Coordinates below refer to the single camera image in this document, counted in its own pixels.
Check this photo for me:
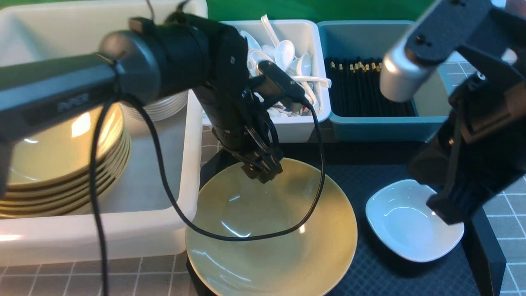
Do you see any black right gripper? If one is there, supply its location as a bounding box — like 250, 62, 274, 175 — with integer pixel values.
408, 49, 525, 225

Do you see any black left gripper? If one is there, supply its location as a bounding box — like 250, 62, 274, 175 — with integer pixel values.
194, 29, 283, 184

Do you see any white square sauce dish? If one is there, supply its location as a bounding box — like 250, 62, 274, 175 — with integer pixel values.
366, 179, 465, 263

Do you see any olive noodle bowl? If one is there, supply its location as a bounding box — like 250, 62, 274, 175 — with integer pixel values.
186, 159, 358, 296

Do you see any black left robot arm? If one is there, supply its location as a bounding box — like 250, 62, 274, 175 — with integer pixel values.
1, 11, 281, 194

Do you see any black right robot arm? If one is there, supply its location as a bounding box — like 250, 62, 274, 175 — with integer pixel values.
380, 0, 526, 225

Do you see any white spoon bin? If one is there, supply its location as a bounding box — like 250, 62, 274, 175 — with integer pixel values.
224, 19, 331, 143

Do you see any black plastic tray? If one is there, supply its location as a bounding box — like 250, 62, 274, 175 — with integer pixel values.
186, 142, 506, 296

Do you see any stack of white dishes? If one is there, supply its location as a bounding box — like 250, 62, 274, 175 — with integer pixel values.
143, 90, 189, 122

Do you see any pile of white spoons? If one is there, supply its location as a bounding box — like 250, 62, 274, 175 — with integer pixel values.
233, 15, 332, 121

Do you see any pile of black chopsticks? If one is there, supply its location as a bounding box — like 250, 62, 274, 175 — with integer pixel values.
324, 57, 417, 117

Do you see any large white plastic tub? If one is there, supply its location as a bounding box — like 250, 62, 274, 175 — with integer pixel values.
0, 0, 208, 267

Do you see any green cloth backdrop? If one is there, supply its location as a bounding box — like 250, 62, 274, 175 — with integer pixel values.
207, 0, 432, 23

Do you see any stack of olive bowls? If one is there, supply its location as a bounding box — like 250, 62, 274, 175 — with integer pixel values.
0, 103, 131, 219

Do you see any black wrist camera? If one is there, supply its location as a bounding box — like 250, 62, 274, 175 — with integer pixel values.
249, 60, 311, 112

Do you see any black cable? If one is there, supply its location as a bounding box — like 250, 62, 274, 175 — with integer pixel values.
88, 92, 326, 296

